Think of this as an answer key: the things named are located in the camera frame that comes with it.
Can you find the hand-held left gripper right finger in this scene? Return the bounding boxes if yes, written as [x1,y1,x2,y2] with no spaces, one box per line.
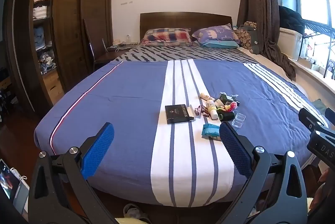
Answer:
[219,122,308,224]

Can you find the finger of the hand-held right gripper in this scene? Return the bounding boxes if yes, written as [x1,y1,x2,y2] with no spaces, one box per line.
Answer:
[299,108,329,135]
[325,107,335,130]

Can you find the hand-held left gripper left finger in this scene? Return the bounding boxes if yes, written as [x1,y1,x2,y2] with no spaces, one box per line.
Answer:
[28,122,118,224]

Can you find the clear plastic box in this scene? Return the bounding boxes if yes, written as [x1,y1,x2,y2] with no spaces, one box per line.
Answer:
[232,113,246,128]

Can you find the teal wet wipe packet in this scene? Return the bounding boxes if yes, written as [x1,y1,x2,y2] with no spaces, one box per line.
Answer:
[201,124,222,140]

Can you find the dark thread spool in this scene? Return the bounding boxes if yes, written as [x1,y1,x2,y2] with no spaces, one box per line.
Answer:
[219,111,235,121]

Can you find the white lotion bottle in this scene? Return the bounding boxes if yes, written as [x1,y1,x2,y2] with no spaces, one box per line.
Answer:
[206,100,218,120]

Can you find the dark green box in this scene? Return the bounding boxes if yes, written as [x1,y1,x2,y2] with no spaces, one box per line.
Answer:
[219,93,240,107]

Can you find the patterned ribbon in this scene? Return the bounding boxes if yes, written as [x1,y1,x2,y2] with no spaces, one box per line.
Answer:
[194,105,210,118]

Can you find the black box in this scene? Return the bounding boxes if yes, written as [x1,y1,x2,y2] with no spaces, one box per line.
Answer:
[165,104,196,125]

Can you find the blue white striped blanket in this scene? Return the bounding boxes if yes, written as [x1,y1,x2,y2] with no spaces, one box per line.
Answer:
[35,60,329,207]

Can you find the white slipper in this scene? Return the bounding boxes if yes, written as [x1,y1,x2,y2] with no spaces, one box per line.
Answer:
[123,202,152,224]

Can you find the white storage box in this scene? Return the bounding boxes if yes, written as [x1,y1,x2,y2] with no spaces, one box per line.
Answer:
[277,27,305,61]

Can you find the smartphone with lit screen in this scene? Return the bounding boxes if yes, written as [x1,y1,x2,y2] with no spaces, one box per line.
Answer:
[0,158,29,214]

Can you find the grey green cushion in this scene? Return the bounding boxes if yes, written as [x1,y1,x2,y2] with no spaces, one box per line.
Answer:
[250,28,265,54]

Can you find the dark wooden chair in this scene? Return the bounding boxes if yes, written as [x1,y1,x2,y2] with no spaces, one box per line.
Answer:
[83,18,123,71]

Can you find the black padded jacket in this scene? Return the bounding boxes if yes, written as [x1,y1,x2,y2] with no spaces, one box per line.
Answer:
[279,5,306,31]

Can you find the brown floral cushion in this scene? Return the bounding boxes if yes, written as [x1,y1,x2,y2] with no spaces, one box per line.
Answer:
[237,21,258,53]

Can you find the teal pillow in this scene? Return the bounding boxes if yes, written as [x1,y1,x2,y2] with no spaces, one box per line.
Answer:
[194,39,240,50]

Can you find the grey zebra striped sheet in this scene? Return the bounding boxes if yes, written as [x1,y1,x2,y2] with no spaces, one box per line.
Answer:
[115,45,262,65]

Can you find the purple elephant print pillow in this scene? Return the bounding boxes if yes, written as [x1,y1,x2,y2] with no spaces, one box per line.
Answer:
[192,23,240,44]

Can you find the light blue folded clothes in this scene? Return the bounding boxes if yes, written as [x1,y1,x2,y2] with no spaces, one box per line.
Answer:
[34,26,53,49]

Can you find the red blue plaid pillow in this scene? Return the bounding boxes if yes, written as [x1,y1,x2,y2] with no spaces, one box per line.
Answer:
[140,28,193,47]

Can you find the dark wooden wardrobe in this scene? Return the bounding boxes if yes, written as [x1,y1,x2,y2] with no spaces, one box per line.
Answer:
[5,0,114,115]

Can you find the dark wooden headboard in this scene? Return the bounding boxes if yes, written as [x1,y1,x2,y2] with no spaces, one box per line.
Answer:
[139,12,233,40]

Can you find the white striped storage basket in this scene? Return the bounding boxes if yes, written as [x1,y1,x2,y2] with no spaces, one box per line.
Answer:
[33,5,48,19]

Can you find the white charger cables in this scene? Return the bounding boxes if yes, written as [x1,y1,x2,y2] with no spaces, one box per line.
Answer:
[106,39,138,53]

